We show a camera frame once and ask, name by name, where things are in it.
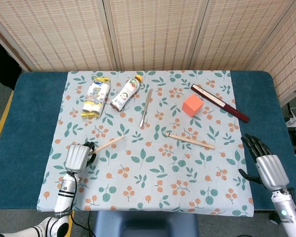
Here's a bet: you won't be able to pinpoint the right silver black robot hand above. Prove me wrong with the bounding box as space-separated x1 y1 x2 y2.
238 133 290 192

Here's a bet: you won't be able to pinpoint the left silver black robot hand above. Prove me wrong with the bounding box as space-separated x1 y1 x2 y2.
64 141 97 173

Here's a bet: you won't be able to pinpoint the wooden stick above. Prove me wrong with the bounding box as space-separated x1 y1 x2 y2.
165 132 216 150
89 135 125 156

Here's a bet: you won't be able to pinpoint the blue padded table cover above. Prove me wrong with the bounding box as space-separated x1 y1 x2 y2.
0 71 296 211

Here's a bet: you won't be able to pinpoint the yellow white packaged rolls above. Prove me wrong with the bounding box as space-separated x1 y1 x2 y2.
80 77 111 119

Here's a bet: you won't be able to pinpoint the floral patterned tablecloth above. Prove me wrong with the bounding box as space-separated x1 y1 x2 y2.
37 70 255 217

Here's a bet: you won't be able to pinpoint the white drink bottle orange cap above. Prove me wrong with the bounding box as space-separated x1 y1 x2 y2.
110 74 144 112

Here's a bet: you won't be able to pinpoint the silver metal knife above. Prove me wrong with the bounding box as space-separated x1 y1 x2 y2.
139 88 153 128

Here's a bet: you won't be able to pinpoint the dark red long box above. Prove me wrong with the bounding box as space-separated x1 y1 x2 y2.
190 83 250 123

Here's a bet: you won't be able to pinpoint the orange cube box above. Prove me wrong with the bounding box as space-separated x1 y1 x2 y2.
182 93 204 118

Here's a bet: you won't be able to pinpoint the woven folding screen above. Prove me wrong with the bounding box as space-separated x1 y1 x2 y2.
0 0 296 107

